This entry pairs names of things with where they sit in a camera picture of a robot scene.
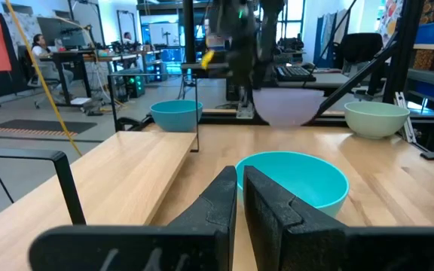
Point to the black keyboard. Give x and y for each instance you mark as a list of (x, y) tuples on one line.
[(294, 71)]

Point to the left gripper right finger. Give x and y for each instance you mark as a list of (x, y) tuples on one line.
[(277, 233)]

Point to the pale green bowl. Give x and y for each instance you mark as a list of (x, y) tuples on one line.
[(375, 122)]

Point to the white patterned fabric panel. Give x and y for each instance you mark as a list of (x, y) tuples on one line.
[(25, 22)]

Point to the grey desk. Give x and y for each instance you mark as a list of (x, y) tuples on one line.
[(330, 80)]

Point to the lilac bowl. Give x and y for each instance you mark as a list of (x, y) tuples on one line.
[(288, 109)]

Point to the office desk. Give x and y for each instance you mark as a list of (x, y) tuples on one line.
[(70, 56)]

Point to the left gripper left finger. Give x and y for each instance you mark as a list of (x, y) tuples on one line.
[(202, 233)]

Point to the turquoise bowl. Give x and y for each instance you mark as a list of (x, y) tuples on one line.
[(300, 177)]

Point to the black mat with orange stripes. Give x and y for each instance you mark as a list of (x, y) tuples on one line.
[(40, 126)]

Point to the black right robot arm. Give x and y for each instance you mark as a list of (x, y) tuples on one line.
[(271, 30)]

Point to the yellow hanging tag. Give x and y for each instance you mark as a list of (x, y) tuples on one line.
[(207, 59)]

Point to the black office chair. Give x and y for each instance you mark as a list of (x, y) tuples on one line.
[(360, 47)]

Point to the storage rack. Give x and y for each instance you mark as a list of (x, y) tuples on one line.
[(431, 77)]

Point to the black computer with green lights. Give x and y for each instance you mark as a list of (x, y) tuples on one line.
[(135, 84)]

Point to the black computer monitor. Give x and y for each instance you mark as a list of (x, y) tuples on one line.
[(51, 30)]

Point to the person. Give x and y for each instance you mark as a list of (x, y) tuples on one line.
[(127, 36), (41, 49)]

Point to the blue bowl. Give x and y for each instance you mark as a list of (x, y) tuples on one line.
[(175, 118)]

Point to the black rig frame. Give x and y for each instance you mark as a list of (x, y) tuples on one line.
[(403, 56)]

